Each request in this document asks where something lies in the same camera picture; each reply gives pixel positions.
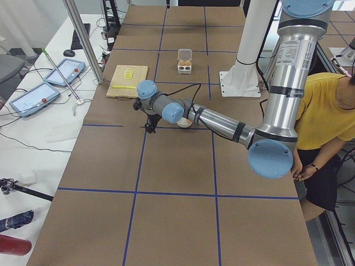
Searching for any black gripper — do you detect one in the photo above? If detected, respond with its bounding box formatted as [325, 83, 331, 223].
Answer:
[144, 112, 161, 134]

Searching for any clear plastic egg carton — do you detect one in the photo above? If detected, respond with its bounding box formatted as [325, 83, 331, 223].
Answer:
[177, 48, 192, 74]

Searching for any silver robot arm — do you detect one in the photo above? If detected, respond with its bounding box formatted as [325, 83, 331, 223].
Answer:
[133, 1, 334, 178]

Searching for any white round bowl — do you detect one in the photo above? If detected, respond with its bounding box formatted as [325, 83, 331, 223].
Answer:
[176, 117, 193, 128]

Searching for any yellow plastic knife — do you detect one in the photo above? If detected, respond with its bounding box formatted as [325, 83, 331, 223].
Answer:
[112, 85, 137, 89]

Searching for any wooden cutting board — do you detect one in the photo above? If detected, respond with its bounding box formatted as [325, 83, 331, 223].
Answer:
[106, 65, 148, 99]

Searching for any brown paper table cover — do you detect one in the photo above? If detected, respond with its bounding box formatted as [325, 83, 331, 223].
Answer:
[28, 6, 317, 265]

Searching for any blue teach pendant far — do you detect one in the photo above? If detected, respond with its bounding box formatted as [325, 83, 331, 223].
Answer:
[43, 58, 85, 87]

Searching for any blue teach pendant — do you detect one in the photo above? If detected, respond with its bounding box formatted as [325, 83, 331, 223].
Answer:
[9, 81, 60, 117]
[43, 58, 85, 87]

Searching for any black keyboard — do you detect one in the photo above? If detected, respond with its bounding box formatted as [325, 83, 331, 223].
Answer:
[70, 23, 92, 50]

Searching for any black computer mouse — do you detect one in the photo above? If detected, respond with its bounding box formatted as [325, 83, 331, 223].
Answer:
[63, 49, 75, 57]

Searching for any blue teach pendant near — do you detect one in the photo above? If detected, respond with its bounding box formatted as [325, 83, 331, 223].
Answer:
[9, 81, 60, 117]

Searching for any thin metal rod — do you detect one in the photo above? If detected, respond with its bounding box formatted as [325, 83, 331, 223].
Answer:
[41, 48, 84, 105]

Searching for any black tripod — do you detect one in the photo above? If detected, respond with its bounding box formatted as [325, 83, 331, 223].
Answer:
[1, 178, 54, 201]

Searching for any person in yellow shirt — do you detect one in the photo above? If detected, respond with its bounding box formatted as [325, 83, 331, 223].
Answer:
[291, 73, 354, 222]

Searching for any red cylinder bottle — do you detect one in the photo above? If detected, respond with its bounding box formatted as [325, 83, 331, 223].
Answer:
[1, 235, 32, 256]

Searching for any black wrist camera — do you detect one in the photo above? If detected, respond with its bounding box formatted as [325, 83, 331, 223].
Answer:
[133, 98, 142, 111]

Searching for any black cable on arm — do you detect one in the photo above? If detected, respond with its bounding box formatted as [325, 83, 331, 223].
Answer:
[166, 83, 202, 111]

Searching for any aluminium frame post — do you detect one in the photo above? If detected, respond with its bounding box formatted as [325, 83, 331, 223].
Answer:
[63, 0, 104, 84]

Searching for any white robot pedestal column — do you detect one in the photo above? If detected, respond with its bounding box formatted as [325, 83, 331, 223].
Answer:
[220, 0, 278, 98]

